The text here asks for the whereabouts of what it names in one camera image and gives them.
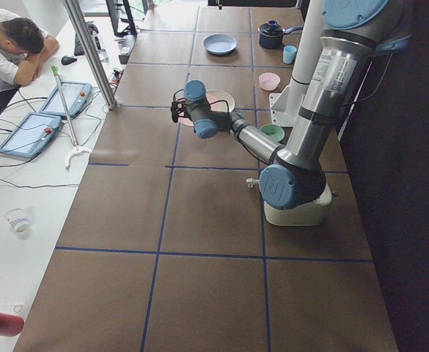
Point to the dark blue saucepan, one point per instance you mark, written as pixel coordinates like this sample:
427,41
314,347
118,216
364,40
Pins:
271,34

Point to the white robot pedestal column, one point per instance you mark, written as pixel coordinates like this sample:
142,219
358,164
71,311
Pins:
310,48

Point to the black computer mouse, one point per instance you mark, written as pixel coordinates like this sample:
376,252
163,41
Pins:
68,60

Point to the pink bowl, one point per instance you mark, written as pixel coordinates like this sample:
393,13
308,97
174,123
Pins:
269,81

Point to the paper cup with stripes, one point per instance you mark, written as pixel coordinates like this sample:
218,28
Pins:
17,220

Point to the blue plate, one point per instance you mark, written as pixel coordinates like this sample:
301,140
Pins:
220,44

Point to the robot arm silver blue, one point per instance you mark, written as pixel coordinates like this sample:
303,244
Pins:
338,39

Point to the grabber stick green tip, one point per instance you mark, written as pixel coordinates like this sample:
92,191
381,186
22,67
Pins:
77,148

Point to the teach pendant tablet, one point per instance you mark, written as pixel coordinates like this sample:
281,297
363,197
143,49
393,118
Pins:
31,135
76,96

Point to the light blue cup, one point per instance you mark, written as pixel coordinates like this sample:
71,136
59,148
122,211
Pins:
289,54

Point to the cream plate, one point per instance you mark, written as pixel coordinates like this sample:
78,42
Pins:
231,105

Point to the teach pendant tablet near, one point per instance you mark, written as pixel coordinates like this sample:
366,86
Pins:
31,135

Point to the white power plug with cable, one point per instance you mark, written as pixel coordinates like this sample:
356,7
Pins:
251,182

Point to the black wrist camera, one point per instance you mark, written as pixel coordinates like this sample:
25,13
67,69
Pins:
178,109

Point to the black keyboard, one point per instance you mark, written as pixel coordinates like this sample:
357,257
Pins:
78,47

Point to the aluminium frame post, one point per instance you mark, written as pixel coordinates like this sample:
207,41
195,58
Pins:
79,24

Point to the person in white shirt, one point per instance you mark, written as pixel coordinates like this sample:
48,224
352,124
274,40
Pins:
24,49

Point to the green bowl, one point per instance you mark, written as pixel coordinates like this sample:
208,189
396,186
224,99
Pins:
273,132

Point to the pink plate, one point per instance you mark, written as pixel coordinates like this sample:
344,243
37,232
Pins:
218,102

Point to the teach pendant tablet far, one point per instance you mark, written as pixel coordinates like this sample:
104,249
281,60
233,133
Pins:
76,96

